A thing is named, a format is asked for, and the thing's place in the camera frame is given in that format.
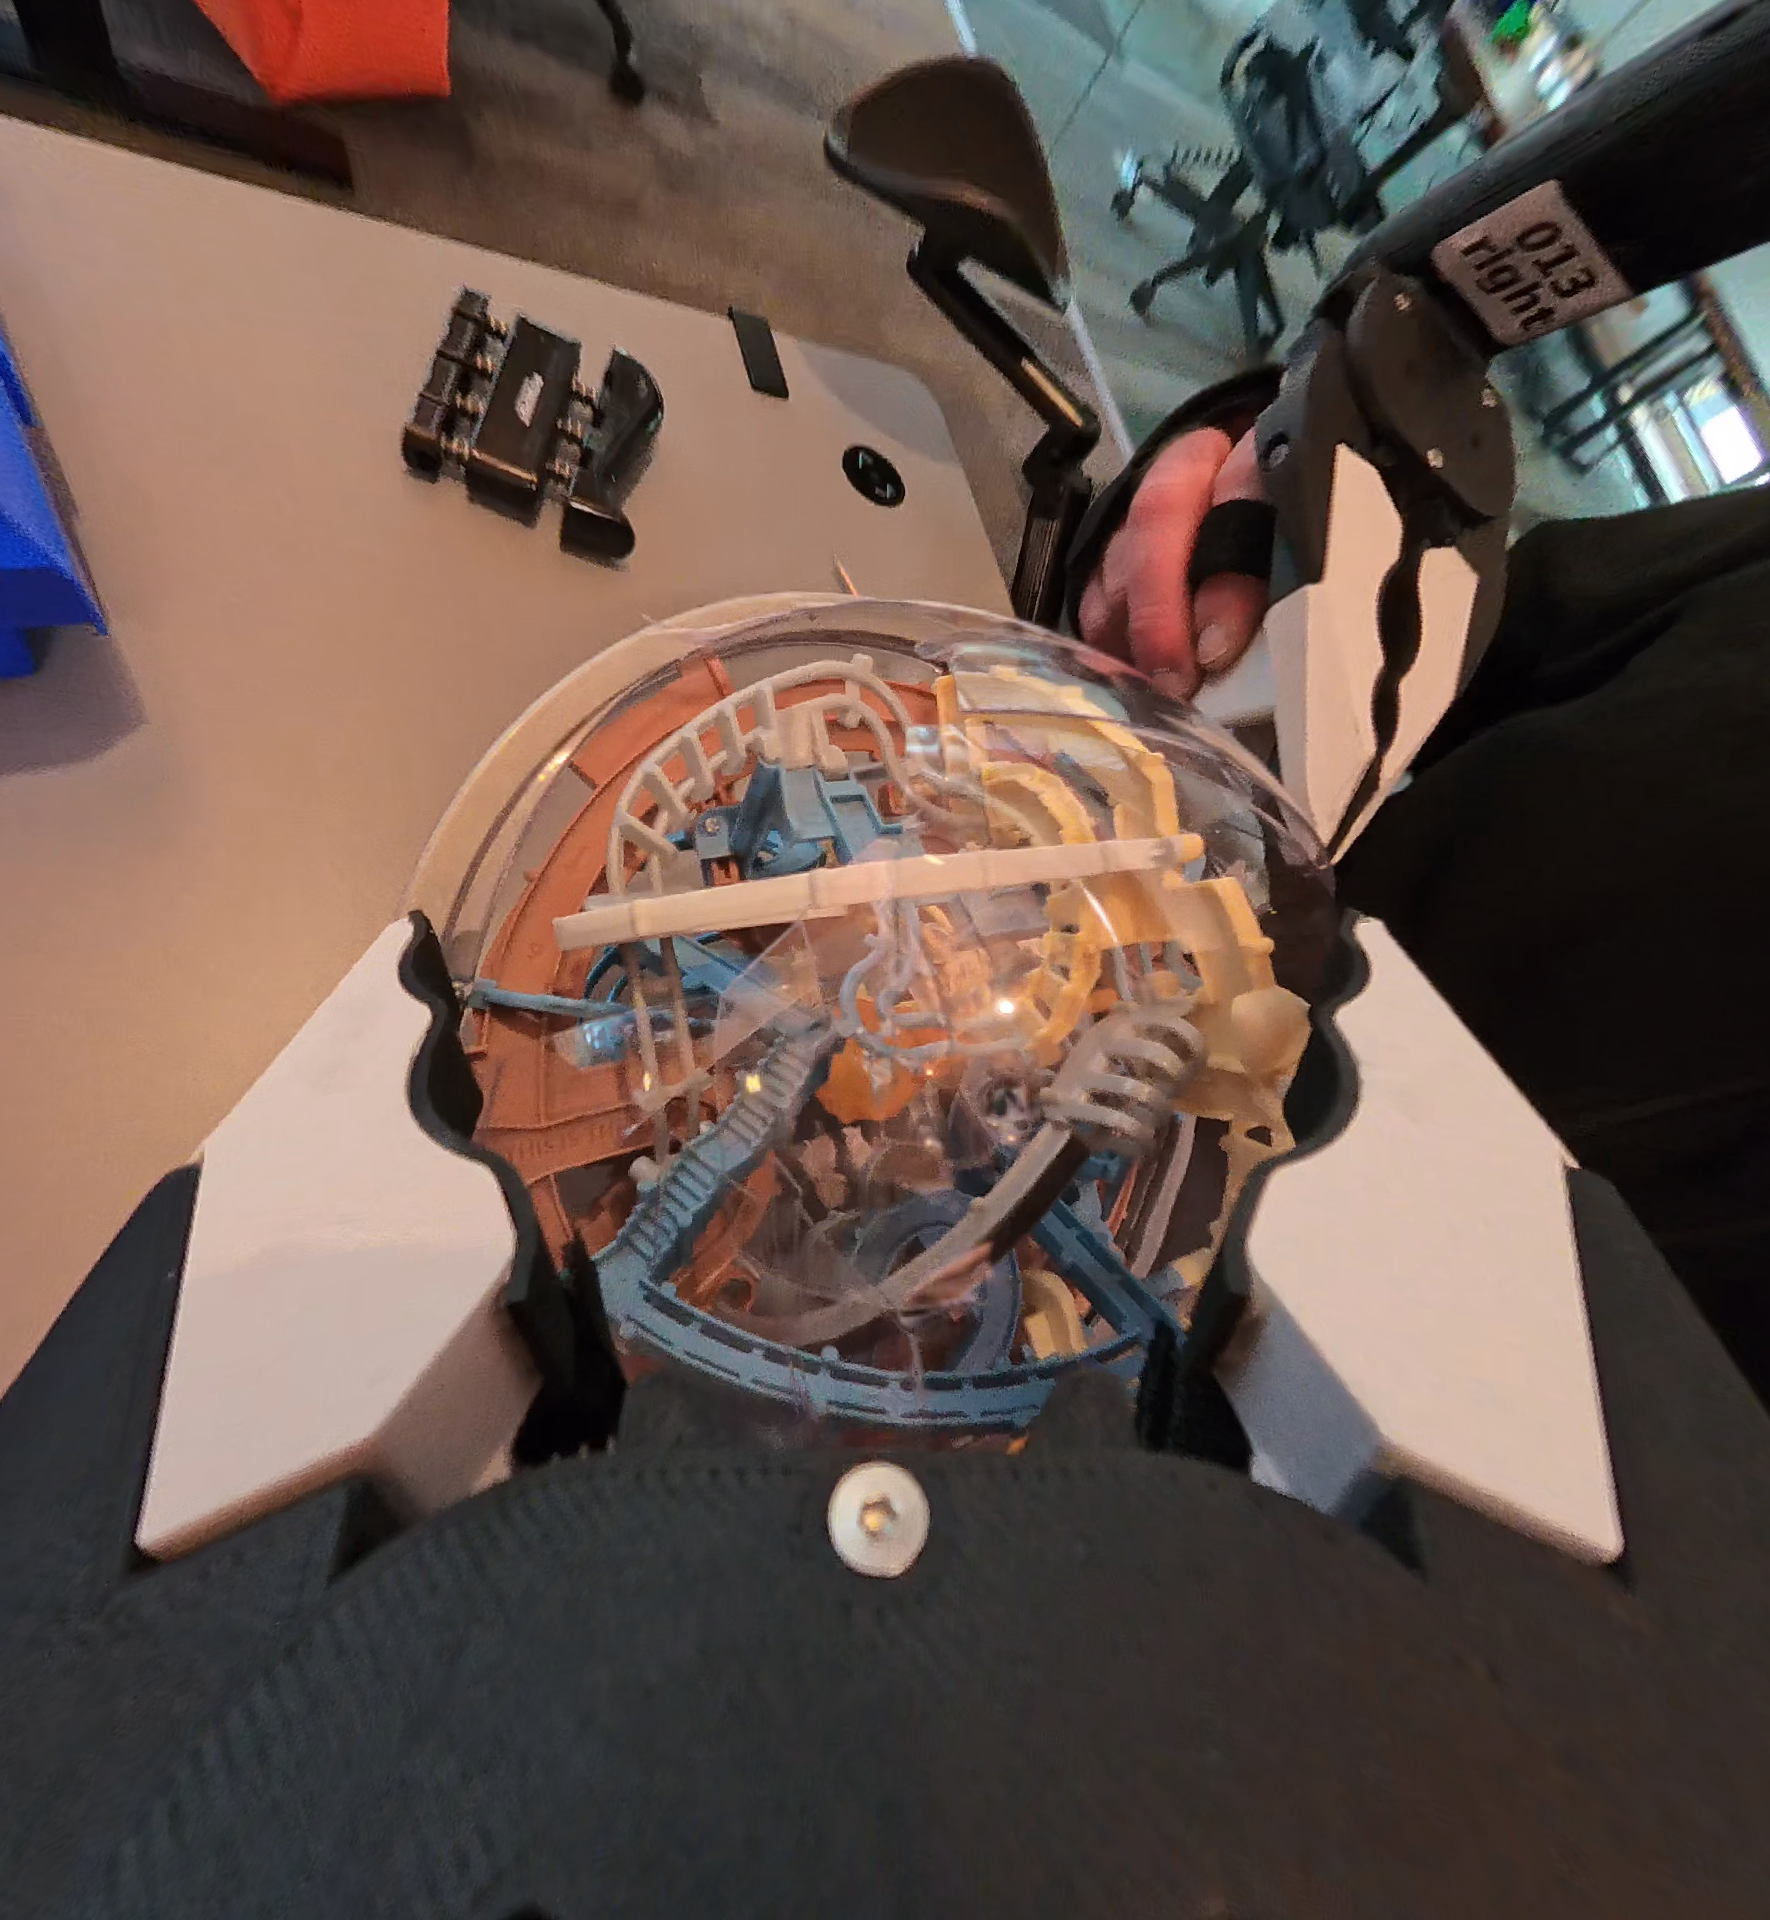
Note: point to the black metal clamp tool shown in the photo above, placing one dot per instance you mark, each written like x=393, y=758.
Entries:
x=525, y=420

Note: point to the black office chair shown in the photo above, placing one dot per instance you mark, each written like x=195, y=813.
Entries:
x=1244, y=135

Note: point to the person's right hand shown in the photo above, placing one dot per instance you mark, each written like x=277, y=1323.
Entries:
x=1149, y=554

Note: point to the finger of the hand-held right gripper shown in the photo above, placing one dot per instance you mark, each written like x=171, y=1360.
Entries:
x=1329, y=645
x=1455, y=614

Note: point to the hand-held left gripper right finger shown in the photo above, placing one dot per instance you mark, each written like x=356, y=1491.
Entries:
x=1424, y=1245

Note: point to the clear maze puzzle ball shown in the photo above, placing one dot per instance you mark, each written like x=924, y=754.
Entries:
x=884, y=1020

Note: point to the black chair armrest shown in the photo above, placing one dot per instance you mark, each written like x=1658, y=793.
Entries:
x=960, y=165

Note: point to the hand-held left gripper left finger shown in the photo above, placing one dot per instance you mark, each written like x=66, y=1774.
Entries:
x=331, y=1231

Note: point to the small black block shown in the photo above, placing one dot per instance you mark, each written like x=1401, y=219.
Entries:
x=758, y=353

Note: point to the round black control sticker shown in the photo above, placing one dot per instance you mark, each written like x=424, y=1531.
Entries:
x=872, y=477

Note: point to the orange fabric bag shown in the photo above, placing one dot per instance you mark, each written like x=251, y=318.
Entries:
x=323, y=45

